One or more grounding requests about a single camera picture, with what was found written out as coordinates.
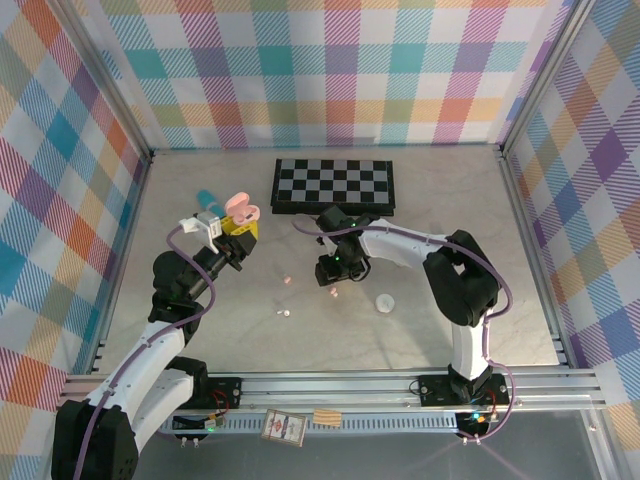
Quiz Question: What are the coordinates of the pink earbud charging case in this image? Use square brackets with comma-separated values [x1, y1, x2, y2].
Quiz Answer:
[223, 192, 264, 225]

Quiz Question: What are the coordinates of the teal marker pen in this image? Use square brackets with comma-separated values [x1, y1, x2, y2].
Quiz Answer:
[196, 189, 225, 217]

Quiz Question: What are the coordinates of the black folding chessboard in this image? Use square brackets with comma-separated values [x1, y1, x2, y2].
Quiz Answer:
[268, 158, 397, 217]

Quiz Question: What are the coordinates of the small left electronics board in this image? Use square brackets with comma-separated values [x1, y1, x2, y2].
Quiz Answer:
[172, 410, 225, 434]

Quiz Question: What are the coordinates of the small electronics board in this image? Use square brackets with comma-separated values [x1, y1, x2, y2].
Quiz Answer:
[172, 410, 225, 434]
[457, 408, 501, 427]

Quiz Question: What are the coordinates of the playing card box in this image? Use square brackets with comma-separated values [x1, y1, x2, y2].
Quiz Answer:
[259, 407, 307, 446]

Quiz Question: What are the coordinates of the small right electronics board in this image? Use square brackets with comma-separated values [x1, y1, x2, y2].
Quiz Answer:
[457, 408, 501, 427]

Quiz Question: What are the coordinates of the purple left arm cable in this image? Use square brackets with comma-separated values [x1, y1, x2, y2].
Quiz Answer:
[74, 224, 219, 480]

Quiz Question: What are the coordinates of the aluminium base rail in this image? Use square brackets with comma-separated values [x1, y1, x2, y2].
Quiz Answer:
[64, 370, 609, 419]

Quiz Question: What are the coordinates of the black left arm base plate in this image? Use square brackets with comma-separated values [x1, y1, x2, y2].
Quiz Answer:
[151, 377, 245, 410]

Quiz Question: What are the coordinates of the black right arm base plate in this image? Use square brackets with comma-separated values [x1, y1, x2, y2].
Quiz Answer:
[417, 374, 511, 407]

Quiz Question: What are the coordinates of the grey slotted cable duct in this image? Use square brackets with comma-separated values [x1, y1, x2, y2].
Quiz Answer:
[159, 413, 461, 437]

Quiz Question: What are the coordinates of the aluminium right floor rail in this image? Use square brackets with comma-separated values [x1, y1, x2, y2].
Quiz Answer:
[494, 147, 574, 369]

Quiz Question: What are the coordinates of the aluminium left frame post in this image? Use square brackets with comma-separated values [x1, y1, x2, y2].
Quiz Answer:
[54, 0, 154, 159]

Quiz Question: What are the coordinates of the aluminium frame post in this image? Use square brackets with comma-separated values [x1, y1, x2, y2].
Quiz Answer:
[54, 0, 154, 159]
[497, 0, 599, 154]

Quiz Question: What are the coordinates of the aluminium right frame post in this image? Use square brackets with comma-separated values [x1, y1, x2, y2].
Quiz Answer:
[497, 0, 599, 154]

